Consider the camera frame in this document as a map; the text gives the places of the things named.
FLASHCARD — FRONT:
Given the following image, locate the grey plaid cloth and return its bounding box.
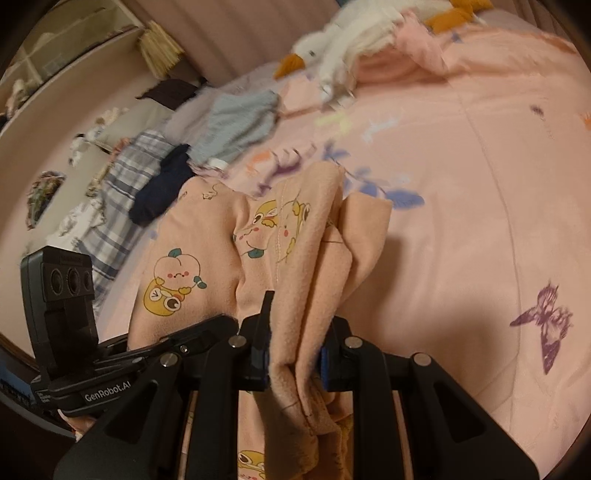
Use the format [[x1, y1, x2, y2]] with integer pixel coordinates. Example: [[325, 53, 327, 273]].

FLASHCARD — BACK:
[[74, 130, 174, 313]]

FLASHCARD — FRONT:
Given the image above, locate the grey lilac bed sheet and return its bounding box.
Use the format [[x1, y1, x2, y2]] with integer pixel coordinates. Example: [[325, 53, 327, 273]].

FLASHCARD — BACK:
[[161, 62, 290, 145]]

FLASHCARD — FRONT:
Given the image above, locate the yellow striped fabric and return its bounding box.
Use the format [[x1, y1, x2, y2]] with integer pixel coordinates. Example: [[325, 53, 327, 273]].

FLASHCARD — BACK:
[[138, 20, 184, 80]]

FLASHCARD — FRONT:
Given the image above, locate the beige pillow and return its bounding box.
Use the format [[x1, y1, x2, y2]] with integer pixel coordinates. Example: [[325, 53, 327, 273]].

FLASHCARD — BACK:
[[94, 99, 173, 151]]

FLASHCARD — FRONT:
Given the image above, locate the grey folded garment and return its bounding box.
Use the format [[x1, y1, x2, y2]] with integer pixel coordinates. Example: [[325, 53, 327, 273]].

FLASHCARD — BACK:
[[187, 90, 280, 170]]

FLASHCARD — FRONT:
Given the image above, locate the folded pink blanket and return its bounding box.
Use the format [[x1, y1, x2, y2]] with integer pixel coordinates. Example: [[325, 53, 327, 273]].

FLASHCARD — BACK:
[[355, 11, 449, 86]]

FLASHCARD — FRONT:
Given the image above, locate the dark brown pillow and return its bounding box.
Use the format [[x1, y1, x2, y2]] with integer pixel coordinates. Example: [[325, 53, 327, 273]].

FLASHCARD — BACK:
[[136, 79, 201, 111]]

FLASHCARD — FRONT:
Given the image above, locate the white cartoon print cloth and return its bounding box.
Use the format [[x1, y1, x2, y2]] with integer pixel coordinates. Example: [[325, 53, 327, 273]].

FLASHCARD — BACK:
[[46, 197, 106, 251]]

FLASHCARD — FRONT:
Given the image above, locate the small white plush toy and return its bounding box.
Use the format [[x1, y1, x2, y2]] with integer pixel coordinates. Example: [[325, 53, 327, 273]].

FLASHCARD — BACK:
[[68, 107, 128, 167]]

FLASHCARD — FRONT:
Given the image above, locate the pink printed bed quilt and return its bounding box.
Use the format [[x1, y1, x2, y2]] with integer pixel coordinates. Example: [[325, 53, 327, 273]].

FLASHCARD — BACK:
[[196, 27, 590, 475]]

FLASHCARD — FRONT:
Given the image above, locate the orange cartoon print garment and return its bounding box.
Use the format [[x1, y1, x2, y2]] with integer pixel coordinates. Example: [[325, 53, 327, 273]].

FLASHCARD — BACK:
[[128, 162, 392, 479]]

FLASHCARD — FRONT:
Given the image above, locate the white goose plush toy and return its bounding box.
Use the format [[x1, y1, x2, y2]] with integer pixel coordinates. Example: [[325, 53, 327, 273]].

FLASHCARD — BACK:
[[273, 1, 494, 103]]

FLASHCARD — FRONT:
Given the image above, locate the black camera module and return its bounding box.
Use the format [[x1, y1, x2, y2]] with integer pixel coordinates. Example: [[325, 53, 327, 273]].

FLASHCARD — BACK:
[[20, 246, 98, 382]]

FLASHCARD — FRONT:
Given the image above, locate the dark navy garment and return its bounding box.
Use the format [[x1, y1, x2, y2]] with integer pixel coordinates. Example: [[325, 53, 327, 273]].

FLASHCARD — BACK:
[[129, 144, 194, 227]]

